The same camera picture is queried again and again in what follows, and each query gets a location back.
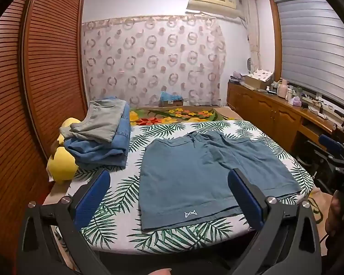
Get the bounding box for teal blue shorts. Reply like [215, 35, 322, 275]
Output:
[139, 131, 301, 231]

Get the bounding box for palm leaf bed sheet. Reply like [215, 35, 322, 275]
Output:
[79, 120, 313, 254]

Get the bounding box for yellow plush toy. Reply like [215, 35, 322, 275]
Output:
[46, 133, 78, 182]

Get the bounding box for blue denim folded jeans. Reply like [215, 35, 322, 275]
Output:
[64, 105, 131, 170]

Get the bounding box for wooden sideboard cabinet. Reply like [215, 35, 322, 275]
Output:
[227, 82, 334, 155]

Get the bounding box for grey folded pants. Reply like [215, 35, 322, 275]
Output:
[59, 98, 130, 143]

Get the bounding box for pink bottle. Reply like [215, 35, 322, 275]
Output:
[277, 80, 288, 99]

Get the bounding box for floral blanket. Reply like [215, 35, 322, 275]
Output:
[130, 106, 242, 126]

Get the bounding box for polka dot gift box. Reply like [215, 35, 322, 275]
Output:
[244, 69, 274, 89]

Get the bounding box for grey window blind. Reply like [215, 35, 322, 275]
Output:
[274, 0, 344, 106]

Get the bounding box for cardboard box with blue cloth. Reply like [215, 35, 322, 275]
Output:
[159, 91, 184, 107]

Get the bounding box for brown louvered wardrobe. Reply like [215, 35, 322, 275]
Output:
[0, 0, 87, 272]

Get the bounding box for beige tied window curtain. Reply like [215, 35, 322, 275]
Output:
[241, 0, 261, 72]

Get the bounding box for white air conditioner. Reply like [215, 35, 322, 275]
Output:
[187, 0, 244, 19]

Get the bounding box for patterned wall curtain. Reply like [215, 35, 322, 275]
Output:
[82, 16, 226, 107]

